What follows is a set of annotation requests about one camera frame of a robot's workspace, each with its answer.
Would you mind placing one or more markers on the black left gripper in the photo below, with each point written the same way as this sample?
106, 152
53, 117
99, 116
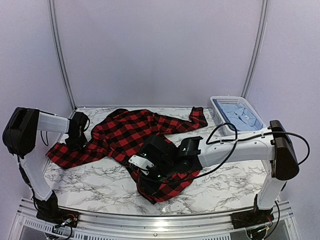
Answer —
84, 142

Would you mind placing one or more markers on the red black plaid shirt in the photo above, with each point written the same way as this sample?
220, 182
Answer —
121, 135

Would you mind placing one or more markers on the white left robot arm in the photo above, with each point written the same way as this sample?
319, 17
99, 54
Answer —
20, 135

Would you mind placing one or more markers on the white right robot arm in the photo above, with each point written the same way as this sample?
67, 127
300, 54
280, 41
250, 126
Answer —
271, 144

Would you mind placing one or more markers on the light blue shirt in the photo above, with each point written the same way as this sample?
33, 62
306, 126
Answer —
240, 116

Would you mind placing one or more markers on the white plastic basket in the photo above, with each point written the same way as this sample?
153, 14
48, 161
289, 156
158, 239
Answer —
227, 130

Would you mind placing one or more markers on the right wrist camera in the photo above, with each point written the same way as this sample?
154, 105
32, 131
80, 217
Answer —
142, 163

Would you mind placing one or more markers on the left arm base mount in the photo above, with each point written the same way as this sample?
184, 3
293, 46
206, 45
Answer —
49, 211

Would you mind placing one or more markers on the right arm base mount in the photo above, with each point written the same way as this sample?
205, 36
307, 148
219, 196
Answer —
248, 218

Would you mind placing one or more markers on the aluminium front frame rail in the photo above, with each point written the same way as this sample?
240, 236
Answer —
109, 226

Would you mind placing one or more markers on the left aluminium corner post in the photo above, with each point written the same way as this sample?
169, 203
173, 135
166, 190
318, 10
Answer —
59, 54

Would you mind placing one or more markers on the aluminium corner post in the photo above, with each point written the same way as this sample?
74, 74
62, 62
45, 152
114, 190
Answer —
256, 48
59, 54

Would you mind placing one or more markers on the right aluminium corner post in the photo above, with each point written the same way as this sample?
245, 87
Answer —
256, 48

